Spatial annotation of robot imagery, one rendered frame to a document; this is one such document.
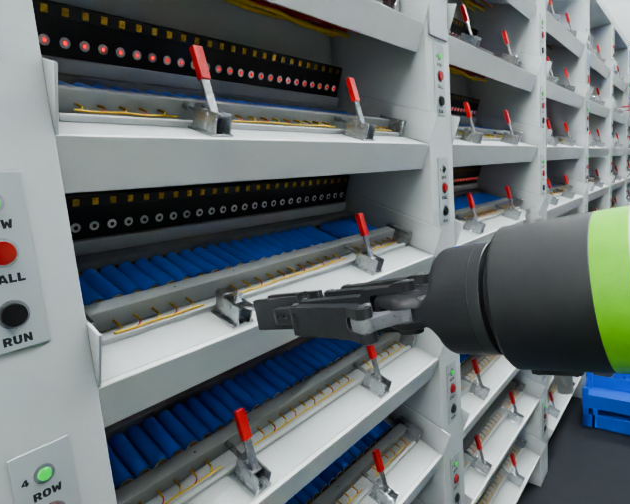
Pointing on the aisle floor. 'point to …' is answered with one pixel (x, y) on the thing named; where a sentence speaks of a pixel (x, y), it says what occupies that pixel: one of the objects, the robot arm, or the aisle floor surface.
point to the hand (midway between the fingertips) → (289, 310)
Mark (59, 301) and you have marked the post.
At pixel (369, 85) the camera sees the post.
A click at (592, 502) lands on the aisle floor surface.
